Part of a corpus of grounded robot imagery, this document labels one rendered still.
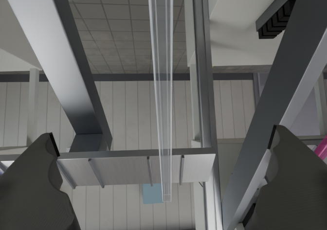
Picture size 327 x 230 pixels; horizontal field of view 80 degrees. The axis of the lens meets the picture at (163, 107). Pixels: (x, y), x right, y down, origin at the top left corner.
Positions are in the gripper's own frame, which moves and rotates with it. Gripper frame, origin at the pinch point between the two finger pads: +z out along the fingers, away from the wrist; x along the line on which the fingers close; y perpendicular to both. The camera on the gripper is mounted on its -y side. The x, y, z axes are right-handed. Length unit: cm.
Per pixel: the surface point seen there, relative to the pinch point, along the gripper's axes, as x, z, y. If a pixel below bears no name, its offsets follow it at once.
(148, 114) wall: -24, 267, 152
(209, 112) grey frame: 13.1, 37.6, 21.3
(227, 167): 21, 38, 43
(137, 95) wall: -42, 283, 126
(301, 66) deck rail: 15.8, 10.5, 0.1
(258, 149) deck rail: 15.4, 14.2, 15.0
